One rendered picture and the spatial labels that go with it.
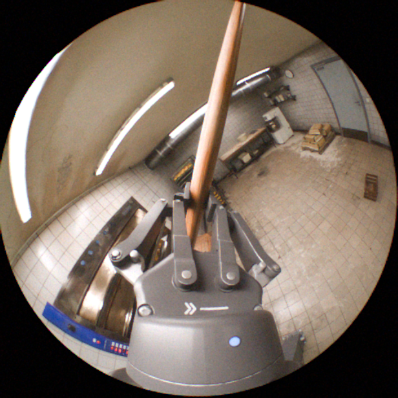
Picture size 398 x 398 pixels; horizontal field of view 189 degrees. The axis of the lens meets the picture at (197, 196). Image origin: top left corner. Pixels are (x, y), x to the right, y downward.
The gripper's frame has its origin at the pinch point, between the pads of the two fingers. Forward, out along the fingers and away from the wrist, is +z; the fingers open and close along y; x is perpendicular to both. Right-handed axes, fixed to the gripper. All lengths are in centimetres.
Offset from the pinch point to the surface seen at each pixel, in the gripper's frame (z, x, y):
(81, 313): -28, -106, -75
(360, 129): 87, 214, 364
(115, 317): -15, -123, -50
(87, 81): 23, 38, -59
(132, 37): 22, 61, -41
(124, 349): -47, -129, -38
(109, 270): 29, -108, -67
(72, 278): -4, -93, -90
